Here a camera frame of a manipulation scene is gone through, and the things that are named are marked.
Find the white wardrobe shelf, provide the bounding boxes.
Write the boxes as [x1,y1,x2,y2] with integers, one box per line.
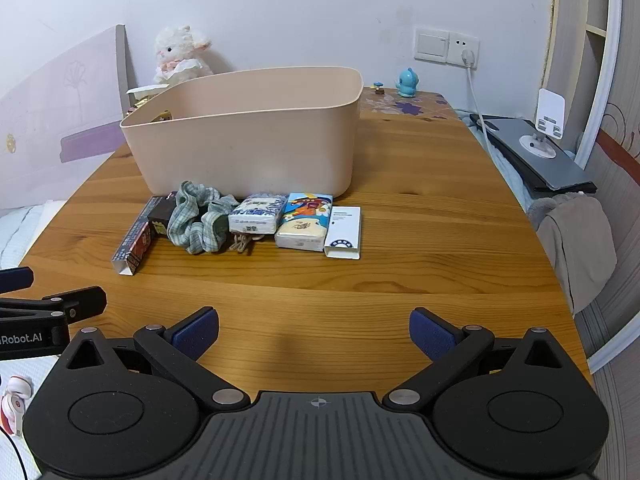
[541,0,623,171]

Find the beige cloth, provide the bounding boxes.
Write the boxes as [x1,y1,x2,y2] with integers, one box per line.
[537,195,618,317]

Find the long red printed box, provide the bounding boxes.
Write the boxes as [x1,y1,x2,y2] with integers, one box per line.
[111,195,166,277]

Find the grey cloth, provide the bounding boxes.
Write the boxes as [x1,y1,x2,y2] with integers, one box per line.
[529,194,573,232]

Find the white phone stand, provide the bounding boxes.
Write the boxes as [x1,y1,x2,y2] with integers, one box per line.
[520,88,567,159]

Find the white red headphones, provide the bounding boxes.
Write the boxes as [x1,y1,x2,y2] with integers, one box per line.
[0,375,34,437]

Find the small black box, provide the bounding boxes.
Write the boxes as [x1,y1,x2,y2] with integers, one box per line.
[147,191,181,236]

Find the pink purple bed headboard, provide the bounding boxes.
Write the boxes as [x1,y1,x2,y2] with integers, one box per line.
[0,24,138,211]

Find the white power cable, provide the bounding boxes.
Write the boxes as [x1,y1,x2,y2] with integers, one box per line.
[465,66,495,153]

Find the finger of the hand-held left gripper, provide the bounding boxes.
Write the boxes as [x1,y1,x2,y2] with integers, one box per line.
[0,267,34,292]
[0,286,107,322]

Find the light blue blanket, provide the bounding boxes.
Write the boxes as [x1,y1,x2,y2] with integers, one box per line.
[456,109,543,213]

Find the blue white tissue pack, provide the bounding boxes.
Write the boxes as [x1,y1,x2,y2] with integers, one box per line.
[228,192,289,236]

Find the grey laptop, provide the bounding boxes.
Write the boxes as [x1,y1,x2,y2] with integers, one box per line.
[470,116,598,194]

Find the white rectangular box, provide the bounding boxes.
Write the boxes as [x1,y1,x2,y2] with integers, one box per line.
[323,206,362,260]

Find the gold snack packet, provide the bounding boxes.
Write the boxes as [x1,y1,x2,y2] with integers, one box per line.
[127,97,173,124]

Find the floral table mat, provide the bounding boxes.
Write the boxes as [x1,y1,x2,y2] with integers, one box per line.
[360,87,458,122]

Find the blue cartoon figurine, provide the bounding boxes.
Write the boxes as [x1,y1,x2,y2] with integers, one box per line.
[396,67,421,98]

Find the beige string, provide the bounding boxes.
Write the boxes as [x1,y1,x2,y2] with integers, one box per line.
[229,232,263,254]

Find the green plaid scrunchie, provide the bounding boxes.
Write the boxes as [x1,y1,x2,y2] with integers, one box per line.
[167,180,241,254]

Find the colourful cartoon tissue pack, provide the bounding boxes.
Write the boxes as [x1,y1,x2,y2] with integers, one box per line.
[274,192,334,252]

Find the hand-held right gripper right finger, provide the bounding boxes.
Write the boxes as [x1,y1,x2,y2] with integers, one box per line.
[382,307,572,408]

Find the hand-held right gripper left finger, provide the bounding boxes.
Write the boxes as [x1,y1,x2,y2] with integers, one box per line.
[60,306,251,408]

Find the beige plastic storage bin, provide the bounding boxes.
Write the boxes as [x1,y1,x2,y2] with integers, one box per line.
[120,65,364,198]

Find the white wall outlet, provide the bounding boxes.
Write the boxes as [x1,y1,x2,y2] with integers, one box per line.
[447,31,481,69]

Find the white plush lamb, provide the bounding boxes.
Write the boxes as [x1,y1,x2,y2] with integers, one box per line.
[152,25,213,86]

